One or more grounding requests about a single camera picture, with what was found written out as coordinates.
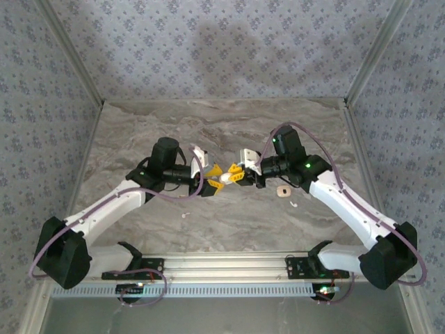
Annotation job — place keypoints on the left black mount plate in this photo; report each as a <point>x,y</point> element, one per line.
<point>153,264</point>

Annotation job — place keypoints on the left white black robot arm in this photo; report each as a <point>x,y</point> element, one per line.
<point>111,203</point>

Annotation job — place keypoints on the black mount plate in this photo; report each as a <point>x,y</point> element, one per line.
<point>153,264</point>
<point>295,268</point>

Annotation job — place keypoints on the aluminium frame leg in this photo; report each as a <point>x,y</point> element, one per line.
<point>413,311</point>
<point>34,311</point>

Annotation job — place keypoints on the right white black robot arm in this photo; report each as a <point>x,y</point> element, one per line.
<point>340,205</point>

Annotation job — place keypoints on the aluminium table back rail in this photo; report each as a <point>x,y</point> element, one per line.
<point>222,101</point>

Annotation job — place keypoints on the grey metal panel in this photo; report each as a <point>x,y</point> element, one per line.
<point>222,316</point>

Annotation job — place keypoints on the aluminium table side rail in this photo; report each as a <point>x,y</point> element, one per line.
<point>87,153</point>
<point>363,153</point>

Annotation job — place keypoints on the white round case lid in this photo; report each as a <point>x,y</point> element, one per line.
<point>225,178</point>

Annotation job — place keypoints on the aluminium frame post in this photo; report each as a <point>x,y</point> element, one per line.
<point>72,52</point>
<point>375,52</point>

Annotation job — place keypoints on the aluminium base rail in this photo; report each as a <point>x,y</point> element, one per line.
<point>226,266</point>

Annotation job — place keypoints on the right black mount plate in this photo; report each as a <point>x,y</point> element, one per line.
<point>295,268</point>

